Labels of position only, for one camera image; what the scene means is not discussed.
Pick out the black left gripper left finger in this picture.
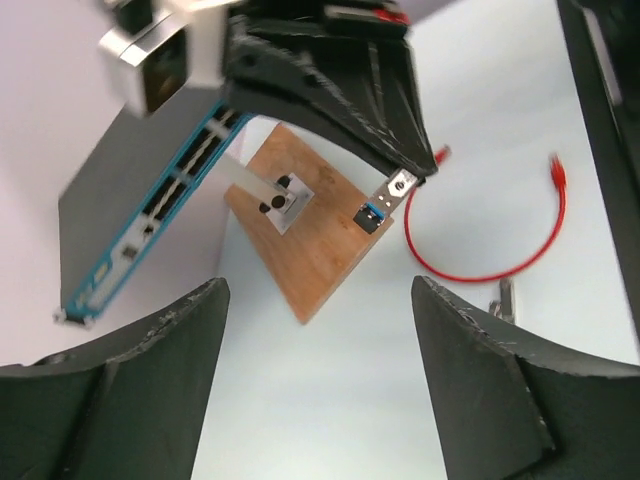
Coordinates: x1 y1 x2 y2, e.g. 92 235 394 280
1 278 230 479

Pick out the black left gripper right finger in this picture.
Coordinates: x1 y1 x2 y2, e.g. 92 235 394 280
411 276 639 480

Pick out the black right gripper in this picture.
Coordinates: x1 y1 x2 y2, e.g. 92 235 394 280
223 0 437 178

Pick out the silver SFP module black end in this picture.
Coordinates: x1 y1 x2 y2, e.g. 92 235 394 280
489 277 515 324

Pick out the silver SFP module blue latch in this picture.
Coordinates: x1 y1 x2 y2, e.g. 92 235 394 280
353 169 420 235

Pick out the wooden base board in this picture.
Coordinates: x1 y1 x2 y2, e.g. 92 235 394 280
225 124 394 324

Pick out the metal stand bracket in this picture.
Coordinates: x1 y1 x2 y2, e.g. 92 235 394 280
218 152 315 236

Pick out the blue network switch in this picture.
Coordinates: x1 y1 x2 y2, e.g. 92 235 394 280
55 90 251 325

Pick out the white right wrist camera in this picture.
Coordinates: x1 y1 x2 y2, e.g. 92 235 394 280
98 0 236 118

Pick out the red ethernet patch cable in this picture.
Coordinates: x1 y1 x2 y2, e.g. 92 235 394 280
404 144 570 285

